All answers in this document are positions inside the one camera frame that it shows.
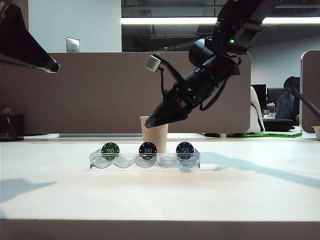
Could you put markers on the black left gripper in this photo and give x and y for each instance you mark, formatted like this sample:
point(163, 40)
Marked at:
point(4, 12)

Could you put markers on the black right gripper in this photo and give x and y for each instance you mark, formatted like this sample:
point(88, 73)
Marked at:
point(185, 96)

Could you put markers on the black 100 poker chip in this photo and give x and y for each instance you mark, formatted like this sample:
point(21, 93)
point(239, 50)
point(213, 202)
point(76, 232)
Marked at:
point(148, 150)

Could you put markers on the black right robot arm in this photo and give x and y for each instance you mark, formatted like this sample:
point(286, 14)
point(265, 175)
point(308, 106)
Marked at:
point(212, 72)

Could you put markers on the brown paper cup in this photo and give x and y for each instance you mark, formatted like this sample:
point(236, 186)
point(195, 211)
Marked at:
point(155, 140)

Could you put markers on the blue 50 poker chip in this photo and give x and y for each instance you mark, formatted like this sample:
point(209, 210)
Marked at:
point(185, 150)

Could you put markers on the clear acrylic chip tray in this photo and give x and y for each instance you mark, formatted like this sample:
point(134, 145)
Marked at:
point(125, 164)

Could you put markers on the green 20 poker chip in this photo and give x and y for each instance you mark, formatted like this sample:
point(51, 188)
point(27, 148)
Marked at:
point(110, 150)

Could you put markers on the wide brown desk partition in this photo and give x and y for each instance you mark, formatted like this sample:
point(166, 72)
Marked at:
point(100, 100)

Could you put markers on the black mesh pen holder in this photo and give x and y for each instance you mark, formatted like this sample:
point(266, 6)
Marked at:
point(12, 127)

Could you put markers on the white chair back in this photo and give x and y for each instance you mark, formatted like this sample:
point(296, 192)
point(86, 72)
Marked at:
point(256, 112)

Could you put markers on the white ceiling light strip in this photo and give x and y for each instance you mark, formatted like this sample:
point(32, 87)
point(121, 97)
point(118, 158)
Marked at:
point(162, 21)

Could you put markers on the black monitor with dark screen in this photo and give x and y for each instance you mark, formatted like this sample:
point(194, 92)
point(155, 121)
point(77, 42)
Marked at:
point(260, 93)

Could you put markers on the black monitor with lit screen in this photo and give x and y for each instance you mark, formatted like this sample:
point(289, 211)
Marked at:
point(273, 96)

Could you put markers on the person in blue jacket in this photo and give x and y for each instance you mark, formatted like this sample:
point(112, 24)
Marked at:
point(286, 107)

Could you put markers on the black slanted pole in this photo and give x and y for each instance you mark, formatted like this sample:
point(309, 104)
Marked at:
point(307, 101)

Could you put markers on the narrow brown desk partition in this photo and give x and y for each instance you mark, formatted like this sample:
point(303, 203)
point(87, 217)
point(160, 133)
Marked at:
point(311, 72)

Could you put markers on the beige paper bowl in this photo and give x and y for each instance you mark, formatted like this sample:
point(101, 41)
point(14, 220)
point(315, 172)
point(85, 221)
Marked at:
point(316, 133)

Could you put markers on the black camera bracket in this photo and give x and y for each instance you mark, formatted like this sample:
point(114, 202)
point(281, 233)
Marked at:
point(171, 70)

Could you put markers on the metal wall plate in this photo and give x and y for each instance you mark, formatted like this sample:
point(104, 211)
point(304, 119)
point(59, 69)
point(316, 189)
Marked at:
point(72, 45)

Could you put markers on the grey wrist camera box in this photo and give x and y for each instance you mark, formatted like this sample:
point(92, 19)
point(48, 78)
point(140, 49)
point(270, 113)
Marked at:
point(153, 63)

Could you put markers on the grey metal partition rail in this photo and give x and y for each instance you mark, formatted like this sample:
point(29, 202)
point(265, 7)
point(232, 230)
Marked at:
point(100, 135)

